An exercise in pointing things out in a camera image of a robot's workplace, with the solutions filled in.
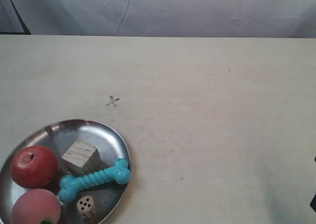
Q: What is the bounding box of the pink toy peach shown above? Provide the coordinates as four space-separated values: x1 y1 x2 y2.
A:
10 189 61 224

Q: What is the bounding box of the red toy apple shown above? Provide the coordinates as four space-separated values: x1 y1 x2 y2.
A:
11 145 58 189

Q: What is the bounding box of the white wrinkled backdrop cloth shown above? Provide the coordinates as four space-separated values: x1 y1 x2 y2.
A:
0 0 316 38

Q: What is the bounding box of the teal rubber bone toy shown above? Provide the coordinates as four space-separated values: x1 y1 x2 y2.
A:
58 158 131 203

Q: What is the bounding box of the light wooden block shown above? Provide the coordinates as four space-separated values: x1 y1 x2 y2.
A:
61 140 101 176

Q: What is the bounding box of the wooden die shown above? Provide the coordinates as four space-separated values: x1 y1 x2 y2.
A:
76 195 97 220

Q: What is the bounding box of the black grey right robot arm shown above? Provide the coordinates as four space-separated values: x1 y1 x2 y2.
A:
310 194 316 212

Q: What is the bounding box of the round silver metal plate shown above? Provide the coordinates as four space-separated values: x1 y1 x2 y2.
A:
0 119 130 224

